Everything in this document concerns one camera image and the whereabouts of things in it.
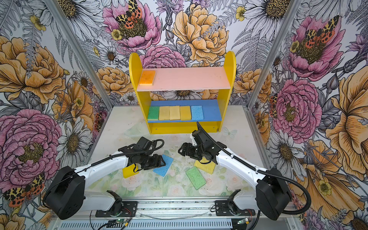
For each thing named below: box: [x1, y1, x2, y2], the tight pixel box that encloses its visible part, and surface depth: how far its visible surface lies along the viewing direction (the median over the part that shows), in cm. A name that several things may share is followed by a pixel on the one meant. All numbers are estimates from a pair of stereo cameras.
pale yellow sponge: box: [158, 105, 170, 121], surface depth 99 cm
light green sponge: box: [185, 166, 207, 191], surface depth 85 cm
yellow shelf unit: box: [128, 50, 237, 135], surface depth 83 cm
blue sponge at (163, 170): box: [152, 154, 174, 177], surface depth 89 cm
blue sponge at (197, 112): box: [190, 105, 204, 121], surface depth 99 cm
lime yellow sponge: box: [194, 157, 216, 175], surface depth 89 cm
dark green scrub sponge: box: [147, 105, 160, 121], surface depth 99 cm
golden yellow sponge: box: [180, 105, 192, 121], surface depth 98 cm
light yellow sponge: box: [169, 105, 181, 121], surface depth 99 cm
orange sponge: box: [138, 70, 156, 86], surface depth 81 cm
